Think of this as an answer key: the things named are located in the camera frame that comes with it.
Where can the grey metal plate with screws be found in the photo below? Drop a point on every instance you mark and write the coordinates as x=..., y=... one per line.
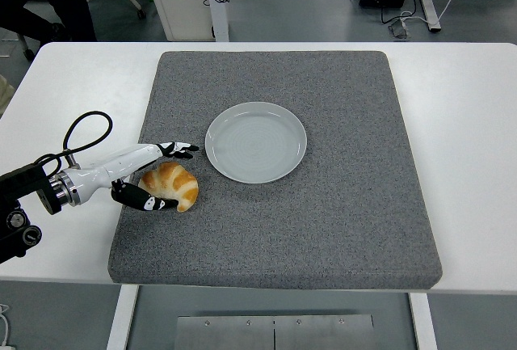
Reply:
x=226, y=334

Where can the pale grey round plate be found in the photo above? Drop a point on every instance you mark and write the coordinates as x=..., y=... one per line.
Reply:
x=255, y=142

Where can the white table post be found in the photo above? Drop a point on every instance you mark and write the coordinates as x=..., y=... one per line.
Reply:
x=218, y=18

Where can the grey speckled mat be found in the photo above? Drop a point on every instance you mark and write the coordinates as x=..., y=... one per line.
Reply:
x=307, y=224

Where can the golden croissant bread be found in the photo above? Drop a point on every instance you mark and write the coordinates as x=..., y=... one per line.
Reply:
x=182, y=184

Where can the clear grey floor adapter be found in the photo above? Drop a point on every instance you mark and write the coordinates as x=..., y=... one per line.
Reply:
x=400, y=30

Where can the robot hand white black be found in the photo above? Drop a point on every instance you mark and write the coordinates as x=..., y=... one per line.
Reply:
x=117, y=164

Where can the white cabinet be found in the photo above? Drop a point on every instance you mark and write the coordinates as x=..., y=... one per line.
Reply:
x=182, y=6

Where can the white table leg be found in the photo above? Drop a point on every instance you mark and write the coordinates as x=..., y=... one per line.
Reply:
x=121, y=321
x=424, y=325

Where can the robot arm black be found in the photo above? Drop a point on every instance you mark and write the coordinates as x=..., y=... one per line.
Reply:
x=20, y=180

